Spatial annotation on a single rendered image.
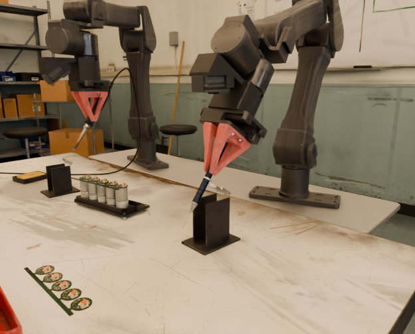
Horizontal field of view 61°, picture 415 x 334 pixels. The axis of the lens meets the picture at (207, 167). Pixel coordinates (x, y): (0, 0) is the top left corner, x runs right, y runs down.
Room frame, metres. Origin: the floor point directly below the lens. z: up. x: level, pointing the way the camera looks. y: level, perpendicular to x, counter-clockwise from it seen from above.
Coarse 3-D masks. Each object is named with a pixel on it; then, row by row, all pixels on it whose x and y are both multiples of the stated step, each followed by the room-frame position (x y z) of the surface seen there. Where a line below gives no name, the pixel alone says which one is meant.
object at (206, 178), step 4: (224, 148) 0.56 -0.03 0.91; (220, 156) 0.55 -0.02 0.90; (208, 168) 0.55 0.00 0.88; (208, 172) 0.54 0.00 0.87; (204, 176) 0.54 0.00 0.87; (208, 176) 0.54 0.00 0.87; (204, 180) 0.54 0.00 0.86; (208, 180) 0.54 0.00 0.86; (204, 184) 0.53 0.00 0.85; (200, 188) 0.53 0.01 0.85; (204, 188) 0.53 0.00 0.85; (200, 192) 0.53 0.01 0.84; (196, 196) 0.53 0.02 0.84; (200, 196) 0.53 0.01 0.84; (192, 200) 0.53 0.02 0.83; (196, 200) 0.52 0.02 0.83
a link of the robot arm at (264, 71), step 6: (264, 60) 0.59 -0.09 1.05; (258, 66) 0.59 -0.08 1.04; (264, 66) 0.59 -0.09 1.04; (270, 66) 0.60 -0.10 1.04; (252, 72) 0.58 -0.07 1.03; (258, 72) 0.59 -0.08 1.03; (264, 72) 0.59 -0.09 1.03; (270, 72) 0.60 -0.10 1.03; (246, 78) 0.58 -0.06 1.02; (252, 78) 0.58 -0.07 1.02; (258, 78) 0.58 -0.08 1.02; (264, 78) 0.59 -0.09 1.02; (270, 78) 0.60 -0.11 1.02; (258, 84) 0.58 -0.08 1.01; (264, 84) 0.59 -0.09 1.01; (264, 90) 0.59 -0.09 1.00
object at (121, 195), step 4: (120, 188) 0.66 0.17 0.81; (124, 188) 0.66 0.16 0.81; (116, 192) 0.66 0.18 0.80; (120, 192) 0.65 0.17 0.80; (124, 192) 0.66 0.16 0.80; (116, 196) 0.66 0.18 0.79; (120, 196) 0.66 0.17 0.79; (124, 196) 0.66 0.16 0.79; (116, 200) 0.66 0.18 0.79; (120, 200) 0.65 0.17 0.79; (124, 200) 0.66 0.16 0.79; (128, 200) 0.67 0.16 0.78; (116, 204) 0.66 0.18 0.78; (120, 204) 0.65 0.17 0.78; (124, 204) 0.66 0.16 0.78; (128, 204) 0.67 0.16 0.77
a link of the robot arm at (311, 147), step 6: (312, 144) 0.73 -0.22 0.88; (306, 150) 0.72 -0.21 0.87; (312, 150) 0.72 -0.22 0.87; (306, 156) 0.72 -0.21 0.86; (312, 156) 0.73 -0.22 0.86; (276, 162) 0.78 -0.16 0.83; (282, 162) 0.77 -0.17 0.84; (306, 162) 0.73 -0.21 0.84; (312, 162) 0.73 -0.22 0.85; (306, 168) 0.74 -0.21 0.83
